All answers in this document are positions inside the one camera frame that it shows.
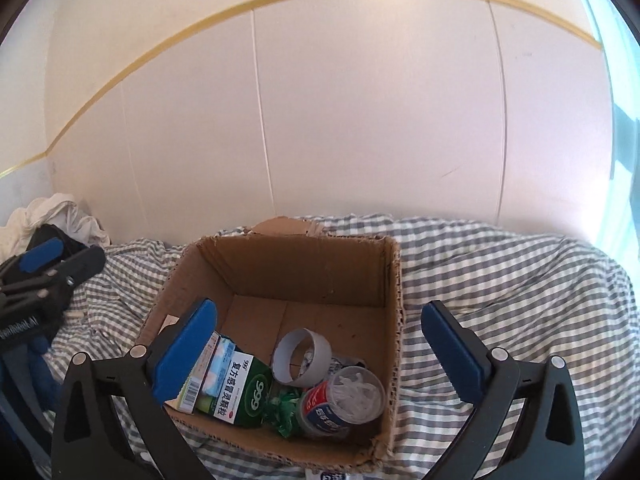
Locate grey checkered bed sheet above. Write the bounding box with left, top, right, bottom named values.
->
left=42, top=214, right=639, bottom=479

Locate blue label plastic jar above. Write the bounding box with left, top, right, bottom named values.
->
left=297, top=365, right=386, bottom=438

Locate white cloth pile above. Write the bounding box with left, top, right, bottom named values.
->
left=1, top=193, right=112, bottom=261

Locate white green small box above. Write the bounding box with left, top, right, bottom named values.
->
left=174, top=332, right=220, bottom=414

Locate clear tape roll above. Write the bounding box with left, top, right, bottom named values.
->
left=271, top=328, right=332, bottom=389

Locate green white medicine box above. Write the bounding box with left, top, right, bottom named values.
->
left=195, top=336, right=273, bottom=428

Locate black cloth pile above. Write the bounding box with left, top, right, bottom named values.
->
left=1, top=224, right=89, bottom=479

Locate green crumpled wrapper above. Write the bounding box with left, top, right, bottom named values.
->
left=262, top=384, right=303, bottom=439

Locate brown cardboard box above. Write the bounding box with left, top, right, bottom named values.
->
left=138, top=217, right=405, bottom=472

